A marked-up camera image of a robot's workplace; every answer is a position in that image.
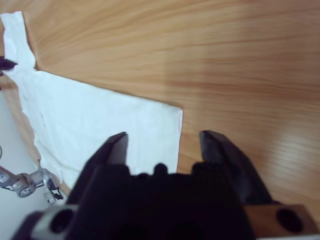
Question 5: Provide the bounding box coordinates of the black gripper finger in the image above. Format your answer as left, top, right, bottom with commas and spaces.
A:
0, 56, 18, 71
199, 129, 274, 205
66, 131, 130, 206

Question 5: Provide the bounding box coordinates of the black base cable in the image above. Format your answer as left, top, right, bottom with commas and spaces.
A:
44, 183, 65, 205

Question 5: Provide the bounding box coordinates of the white t-shirt with black logo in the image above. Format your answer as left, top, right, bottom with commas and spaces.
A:
0, 11, 184, 195

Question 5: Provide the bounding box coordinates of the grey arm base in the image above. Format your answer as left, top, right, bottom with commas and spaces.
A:
37, 166, 58, 192

